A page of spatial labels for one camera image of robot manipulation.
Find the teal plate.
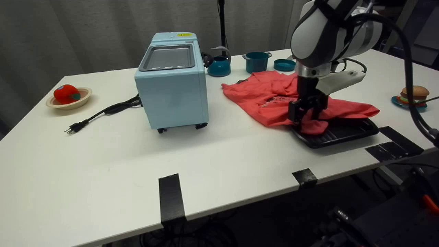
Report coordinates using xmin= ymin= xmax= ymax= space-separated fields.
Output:
xmin=391 ymin=93 xmax=430 ymax=113
xmin=273 ymin=58 xmax=298 ymax=73

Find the teal toy pot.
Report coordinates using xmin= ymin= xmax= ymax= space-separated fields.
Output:
xmin=242 ymin=51 xmax=273 ymax=76

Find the light blue toaster oven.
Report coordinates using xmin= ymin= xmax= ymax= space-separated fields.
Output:
xmin=133 ymin=30 xmax=210 ymax=135

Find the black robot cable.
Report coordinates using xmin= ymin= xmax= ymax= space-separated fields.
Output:
xmin=376 ymin=15 xmax=439 ymax=148

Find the teal toy kettle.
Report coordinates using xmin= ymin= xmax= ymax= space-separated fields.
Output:
xmin=202 ymin=45 xmax=233 ymax=78

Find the black power cord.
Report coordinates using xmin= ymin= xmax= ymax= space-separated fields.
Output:
xmin=65 ymin=93 xmax=144 ymax=136

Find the black tripod stand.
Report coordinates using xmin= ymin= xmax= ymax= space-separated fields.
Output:
xmin=217 ymin=0 xmax=229 ymax=48

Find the white plate with red food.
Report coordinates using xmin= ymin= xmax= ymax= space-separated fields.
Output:
xmin=45 ymin=87 xmax=94 ymax=111

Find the toy burger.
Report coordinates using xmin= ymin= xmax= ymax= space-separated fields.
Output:
xmin=399 ymin=85 xmax=432 ymax=109

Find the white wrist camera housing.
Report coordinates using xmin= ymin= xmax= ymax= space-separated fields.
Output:
xmin=314 ymin=69 xmax=368 ymax=96

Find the black ridged tray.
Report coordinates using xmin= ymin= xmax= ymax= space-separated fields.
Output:
xmin=292 ymin=115 xmax=382 ymax=150

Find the red cloth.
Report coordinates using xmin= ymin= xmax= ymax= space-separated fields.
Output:
xmin=221 ymin=70 xmax=382 ymax=137

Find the red toy tomato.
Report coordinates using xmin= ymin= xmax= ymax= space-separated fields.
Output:
xmin=52 ymin=84 xmax=83 ymax=106

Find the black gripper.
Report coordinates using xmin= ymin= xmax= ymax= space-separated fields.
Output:
xmin=287 ymin=76 xmax=331 ymax=125

